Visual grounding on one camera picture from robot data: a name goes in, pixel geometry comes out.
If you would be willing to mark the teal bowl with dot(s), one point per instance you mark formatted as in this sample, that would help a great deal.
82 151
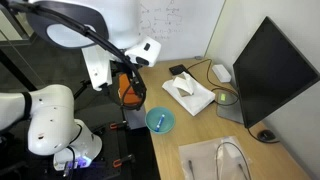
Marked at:
152 117

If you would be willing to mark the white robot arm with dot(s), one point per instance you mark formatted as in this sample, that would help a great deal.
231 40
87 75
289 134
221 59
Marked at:
105 31

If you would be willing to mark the crumpled white tissue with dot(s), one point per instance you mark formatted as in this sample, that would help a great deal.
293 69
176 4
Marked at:
184 83

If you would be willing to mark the blue marker pen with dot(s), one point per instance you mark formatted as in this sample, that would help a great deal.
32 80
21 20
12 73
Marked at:
159 123

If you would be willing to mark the black keyboard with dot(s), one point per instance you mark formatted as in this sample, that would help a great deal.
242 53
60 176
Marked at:
178 69

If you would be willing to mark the white tissue pack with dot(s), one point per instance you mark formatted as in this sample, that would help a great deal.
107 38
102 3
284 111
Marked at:
194 103

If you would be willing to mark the green sticky note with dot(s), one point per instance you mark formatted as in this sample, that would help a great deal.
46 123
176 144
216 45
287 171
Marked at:
222 97

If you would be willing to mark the white power strip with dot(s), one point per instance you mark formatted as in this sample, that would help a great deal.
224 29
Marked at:
221 73

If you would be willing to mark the silver monitor stand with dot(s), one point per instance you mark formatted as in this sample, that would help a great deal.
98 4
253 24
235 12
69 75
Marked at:
230 108

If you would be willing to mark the black optical breadboard table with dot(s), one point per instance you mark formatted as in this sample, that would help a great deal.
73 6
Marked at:
125 155

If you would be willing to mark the black computer monitor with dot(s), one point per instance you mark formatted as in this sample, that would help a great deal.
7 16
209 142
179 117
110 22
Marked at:
269 72

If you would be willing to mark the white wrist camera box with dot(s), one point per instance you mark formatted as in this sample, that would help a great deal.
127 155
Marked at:
145 52

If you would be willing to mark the clear plastic bag with cables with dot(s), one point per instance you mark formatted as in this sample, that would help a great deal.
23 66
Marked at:
217 159

